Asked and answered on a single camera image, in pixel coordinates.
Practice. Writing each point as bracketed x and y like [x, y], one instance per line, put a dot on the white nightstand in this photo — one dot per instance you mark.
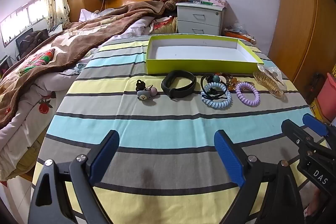
[199, 16]

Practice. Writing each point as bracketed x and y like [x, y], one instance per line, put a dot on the pink floral box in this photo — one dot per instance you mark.
[214, 1]

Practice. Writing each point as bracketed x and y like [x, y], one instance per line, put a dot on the black watch band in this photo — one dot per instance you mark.
[164, 86]

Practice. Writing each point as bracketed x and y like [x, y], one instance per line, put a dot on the lime green cardboard box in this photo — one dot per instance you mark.
[162, 66]

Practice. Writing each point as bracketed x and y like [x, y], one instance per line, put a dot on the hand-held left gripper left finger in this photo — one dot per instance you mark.
[105, 153]

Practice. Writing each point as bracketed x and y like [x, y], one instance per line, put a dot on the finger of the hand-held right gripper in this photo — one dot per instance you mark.
[296, 134]
[315, 123]

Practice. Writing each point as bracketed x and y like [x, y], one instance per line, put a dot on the yellow red pillow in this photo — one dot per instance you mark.
[165, 27]

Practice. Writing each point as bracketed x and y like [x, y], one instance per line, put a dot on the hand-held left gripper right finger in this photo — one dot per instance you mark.
[228, 155]

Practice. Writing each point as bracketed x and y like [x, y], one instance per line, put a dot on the orange box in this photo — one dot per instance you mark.
[241, 36]

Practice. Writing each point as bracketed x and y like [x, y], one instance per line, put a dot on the black monitor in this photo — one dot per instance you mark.
[23, 41]

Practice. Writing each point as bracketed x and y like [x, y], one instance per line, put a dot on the person's right hand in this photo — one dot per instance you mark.
[315, 203]

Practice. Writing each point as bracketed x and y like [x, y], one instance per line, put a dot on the large wooden wardrobe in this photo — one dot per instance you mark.
[296, 16]

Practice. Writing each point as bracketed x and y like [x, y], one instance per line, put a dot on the brown fleece blanket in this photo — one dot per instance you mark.
[78, 37]

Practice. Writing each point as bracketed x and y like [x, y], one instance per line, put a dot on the clear amber hair claw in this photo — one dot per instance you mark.
[267, 82]

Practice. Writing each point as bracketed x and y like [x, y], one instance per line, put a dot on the pink plastic bin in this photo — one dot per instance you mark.
[328, 92]

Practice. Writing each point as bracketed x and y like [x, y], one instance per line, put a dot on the window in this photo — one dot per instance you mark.
[21, 19]

